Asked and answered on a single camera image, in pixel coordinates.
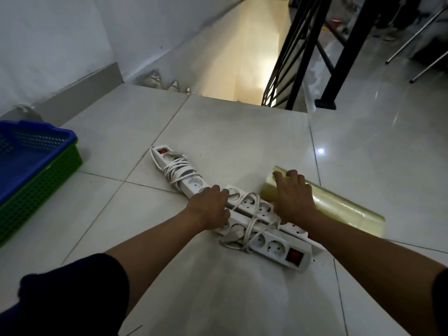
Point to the person's right hand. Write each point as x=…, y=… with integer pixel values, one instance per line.
x=294, y=201

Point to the person's left hand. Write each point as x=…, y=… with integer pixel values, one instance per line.
x=208, y=209

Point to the person's left fingers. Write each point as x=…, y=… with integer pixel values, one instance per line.
x=221, y=194

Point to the person's right little finger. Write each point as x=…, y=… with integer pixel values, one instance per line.
x=308, y=190

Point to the person's right middle finger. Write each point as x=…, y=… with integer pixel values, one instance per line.
x=291, y=175

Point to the clear plastic wrap roll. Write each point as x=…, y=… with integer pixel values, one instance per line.
x=343, y=208

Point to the person's left forearm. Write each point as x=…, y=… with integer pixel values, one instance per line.
x=157, y=241

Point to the person's right forearm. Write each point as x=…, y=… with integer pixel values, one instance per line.
x=367, y=265

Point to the black metal stair railing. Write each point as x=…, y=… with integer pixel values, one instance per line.
x=344, y=55

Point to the metal chair leg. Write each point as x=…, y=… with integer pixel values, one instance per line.
x=413, y=36
x=428, y=68

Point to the dark right sleeve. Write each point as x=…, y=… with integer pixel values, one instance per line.
x=441, y=304

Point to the green plastic basket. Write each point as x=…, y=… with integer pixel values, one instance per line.
x=42, y=193

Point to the dark blue left sleeve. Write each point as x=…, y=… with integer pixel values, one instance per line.
x=70, y=297

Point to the blue plastic basket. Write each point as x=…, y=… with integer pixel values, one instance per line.
x=21, y=160

